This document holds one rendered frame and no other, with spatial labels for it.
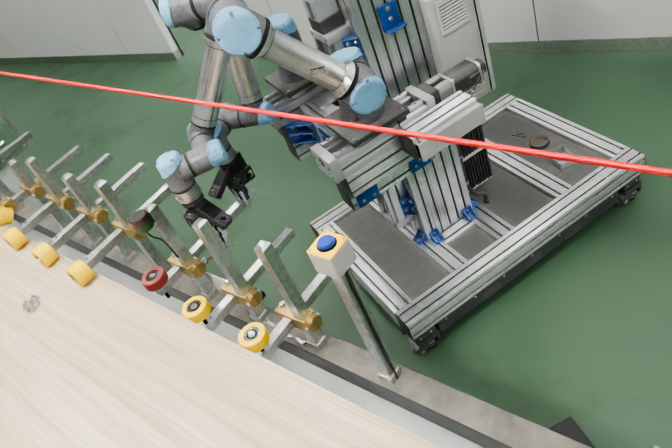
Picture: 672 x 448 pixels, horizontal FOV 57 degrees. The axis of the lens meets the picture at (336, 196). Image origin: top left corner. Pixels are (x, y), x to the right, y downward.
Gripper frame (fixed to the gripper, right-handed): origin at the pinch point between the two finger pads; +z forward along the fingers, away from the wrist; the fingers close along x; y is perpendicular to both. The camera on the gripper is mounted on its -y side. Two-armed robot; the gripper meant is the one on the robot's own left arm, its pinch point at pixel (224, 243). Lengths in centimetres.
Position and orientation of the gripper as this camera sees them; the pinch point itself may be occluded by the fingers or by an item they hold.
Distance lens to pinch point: 198.9
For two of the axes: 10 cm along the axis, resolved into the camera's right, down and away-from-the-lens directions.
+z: 3.3, 7.2, 6.1
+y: -7.6, -1.9, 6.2
